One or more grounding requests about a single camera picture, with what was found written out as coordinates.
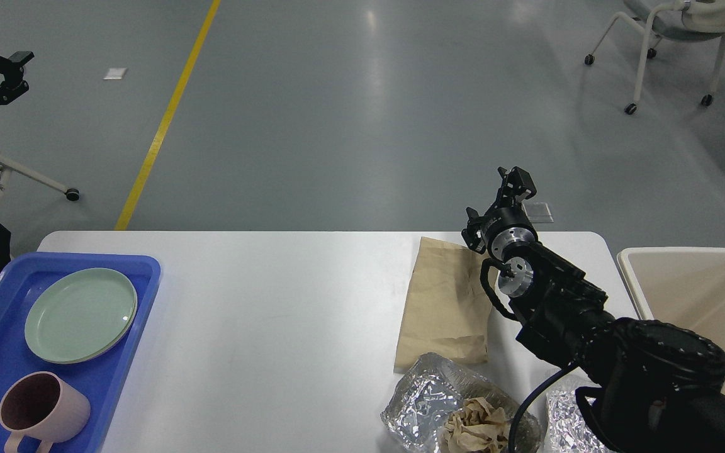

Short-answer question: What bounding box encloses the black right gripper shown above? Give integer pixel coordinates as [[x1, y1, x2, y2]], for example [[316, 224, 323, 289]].
[[461, 166, 538, 260]]

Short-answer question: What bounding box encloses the light green plate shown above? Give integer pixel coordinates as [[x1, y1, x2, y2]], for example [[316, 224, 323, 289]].
[[24, 267, 138, 364]]

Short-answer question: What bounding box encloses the pink mug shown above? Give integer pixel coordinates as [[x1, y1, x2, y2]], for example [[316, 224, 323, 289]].
[[0, 372, 91, 452]]

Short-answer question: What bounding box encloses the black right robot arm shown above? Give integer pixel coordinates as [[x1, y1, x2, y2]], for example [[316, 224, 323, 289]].
[[461, 167, 725, 452]]

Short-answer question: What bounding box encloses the clear plastic piece on floor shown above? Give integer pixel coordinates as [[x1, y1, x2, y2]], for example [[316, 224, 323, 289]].
[[523, 203, 554, 224]]

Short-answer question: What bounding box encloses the white paper scrap on floor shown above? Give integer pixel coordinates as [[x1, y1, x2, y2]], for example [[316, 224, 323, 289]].
[[103, 68, 128, 81]]

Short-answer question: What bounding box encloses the brown paper bag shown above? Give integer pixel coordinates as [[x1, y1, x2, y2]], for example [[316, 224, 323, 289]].
[[394, 236, 494, 372]]

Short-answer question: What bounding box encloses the aluminium foil tray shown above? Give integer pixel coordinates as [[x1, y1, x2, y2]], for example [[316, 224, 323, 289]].
[[381, 353, 541, 452]]

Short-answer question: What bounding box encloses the crumpled brown paper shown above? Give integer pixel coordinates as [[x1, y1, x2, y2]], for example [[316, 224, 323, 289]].
[[439, 398, 511, 452]]

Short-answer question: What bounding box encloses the crumpled aluminium foil piece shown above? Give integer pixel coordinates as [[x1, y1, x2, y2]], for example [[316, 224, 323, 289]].
[[543, 381, 609, 452]]

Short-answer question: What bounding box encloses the beige plastic bin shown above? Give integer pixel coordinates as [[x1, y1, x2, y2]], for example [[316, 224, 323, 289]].
[[617, 247, 725, 394]]

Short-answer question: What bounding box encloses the white chair right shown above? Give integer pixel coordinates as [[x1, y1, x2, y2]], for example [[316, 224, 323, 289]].
[[584, 1, 725, 116]]

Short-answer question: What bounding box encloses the blue plastic tray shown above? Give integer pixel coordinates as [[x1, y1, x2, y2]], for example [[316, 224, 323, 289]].
[[0, 252, 161, 452]]

